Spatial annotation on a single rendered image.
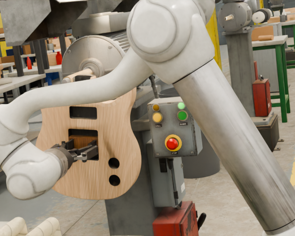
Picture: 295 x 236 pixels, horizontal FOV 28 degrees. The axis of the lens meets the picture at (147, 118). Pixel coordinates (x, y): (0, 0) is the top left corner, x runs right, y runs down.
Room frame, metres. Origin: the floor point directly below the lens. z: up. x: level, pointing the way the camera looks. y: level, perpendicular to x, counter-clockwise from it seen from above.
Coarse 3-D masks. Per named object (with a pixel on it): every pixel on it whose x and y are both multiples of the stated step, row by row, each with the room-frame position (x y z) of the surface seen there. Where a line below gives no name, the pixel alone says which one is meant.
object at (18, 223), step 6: (12, 222) 1.17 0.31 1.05; (18, 222) 1.18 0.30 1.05; (24, 222) 1.19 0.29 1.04; (0, 228) 1.15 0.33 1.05; (6, 228) 1.15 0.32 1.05; (12, 228) 1.16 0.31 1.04; (18, 228) 1.17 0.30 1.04; (0, 234) 1.12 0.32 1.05; (6, 234) 1.13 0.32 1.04; (12, 234) 1.15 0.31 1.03
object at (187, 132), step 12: (168, 108) 2.00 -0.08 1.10; (168, 120) 2.00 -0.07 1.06; (180, 120) 1.98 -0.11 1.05; (192, 120) 1.98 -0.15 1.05; (156, 132) 2.01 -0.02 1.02; (168, 132) 2.00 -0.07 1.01; (180, 132) 1.99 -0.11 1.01; (192, 132) 1.98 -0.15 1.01; (156, 144) 2.01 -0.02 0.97; (180, 144) 1.98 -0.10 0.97; (192, 144) 1.97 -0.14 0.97; (156, 156) 2.02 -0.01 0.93; (168, 156) 2.01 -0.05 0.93; (180, 156) 1.99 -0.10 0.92
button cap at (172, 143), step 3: (168, 141) 1.97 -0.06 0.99; (171, 141) 1.97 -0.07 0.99; (174, 141) 1.97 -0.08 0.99; (168, 144) 1.97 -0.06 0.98; (171, 144) 1.97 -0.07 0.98; (174, 144) 1.96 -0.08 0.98; (177, 144) 1.97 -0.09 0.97; (168, 147) 1.98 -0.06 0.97; (171, 147) 1.97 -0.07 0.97; (174, 147) 1.97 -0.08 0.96
